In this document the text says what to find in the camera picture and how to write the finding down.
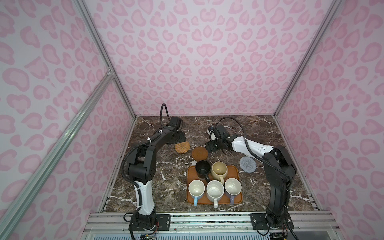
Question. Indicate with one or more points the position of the cream yellow mug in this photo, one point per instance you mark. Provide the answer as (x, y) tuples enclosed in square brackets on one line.
[(219, 172)]

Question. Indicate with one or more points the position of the left diagonal aluminium strut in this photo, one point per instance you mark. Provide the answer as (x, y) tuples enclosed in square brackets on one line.
[(20, 205)]

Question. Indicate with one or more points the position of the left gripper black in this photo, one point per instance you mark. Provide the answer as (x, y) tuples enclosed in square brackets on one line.
[(181, 136)]

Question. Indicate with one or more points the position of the white mug blue handle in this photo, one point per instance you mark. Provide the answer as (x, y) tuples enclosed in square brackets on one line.
[(196, 189)]

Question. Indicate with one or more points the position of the brown coaster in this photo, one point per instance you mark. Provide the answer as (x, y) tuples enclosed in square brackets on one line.
[(199, 154)]

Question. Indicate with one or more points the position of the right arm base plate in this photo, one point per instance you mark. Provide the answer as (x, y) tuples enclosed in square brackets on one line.
[(259, 222)]

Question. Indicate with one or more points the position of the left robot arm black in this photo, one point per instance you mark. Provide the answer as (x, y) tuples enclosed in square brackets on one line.
[(139, 167)]

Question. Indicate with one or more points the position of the white mug purple handle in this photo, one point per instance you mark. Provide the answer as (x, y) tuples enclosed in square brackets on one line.
[(233, 188)]

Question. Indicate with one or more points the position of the left corner aluminium post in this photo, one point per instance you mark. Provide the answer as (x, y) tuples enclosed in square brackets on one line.
[(91, 26)]

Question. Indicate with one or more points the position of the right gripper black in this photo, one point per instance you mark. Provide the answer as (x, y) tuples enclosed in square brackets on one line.
[(209, 147)]

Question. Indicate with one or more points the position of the corner aluminium post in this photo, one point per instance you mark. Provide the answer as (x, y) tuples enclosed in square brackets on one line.
[(91, 26), (328, 19)]

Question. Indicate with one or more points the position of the aluminium front rail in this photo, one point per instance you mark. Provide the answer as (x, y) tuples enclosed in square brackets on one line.
[(312, 225)]

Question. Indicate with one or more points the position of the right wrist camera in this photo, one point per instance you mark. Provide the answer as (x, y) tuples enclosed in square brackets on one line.
[(210, 131)]

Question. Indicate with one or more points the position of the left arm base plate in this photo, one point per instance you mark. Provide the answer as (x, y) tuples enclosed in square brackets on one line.
[(157, 222)]

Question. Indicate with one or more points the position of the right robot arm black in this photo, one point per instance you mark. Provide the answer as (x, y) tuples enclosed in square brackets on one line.
[(279, 169)]

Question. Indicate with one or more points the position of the grey round coaster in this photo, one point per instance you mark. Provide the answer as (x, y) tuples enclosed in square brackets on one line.
[(248, 164)]

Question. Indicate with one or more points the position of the black mug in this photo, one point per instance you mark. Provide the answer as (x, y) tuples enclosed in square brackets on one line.
[(203, 169)]

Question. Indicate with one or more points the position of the right corner aluminium post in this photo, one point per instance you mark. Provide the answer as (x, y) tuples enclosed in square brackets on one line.
[(328, 19)]

